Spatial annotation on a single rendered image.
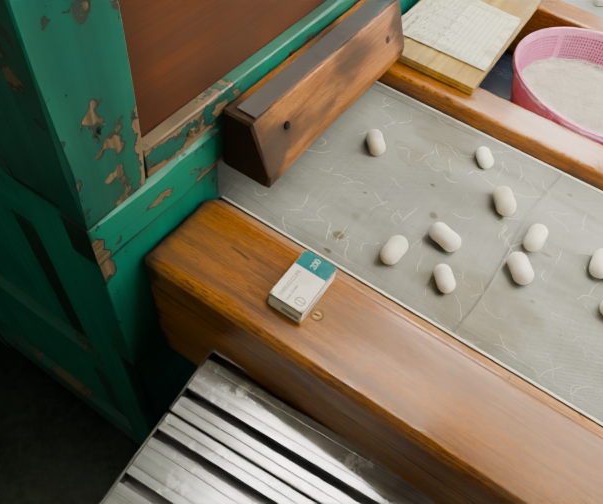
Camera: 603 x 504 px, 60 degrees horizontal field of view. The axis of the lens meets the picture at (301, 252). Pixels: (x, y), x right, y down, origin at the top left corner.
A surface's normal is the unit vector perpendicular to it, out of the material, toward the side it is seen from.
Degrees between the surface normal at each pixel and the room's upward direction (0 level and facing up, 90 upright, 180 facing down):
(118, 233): 90
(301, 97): 67
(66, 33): 90
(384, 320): 0
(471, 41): 0
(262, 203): 0
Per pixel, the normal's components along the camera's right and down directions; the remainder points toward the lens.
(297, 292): 0.11, -0.58
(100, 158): 0.83, 0.51
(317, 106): 0.81, 0.24
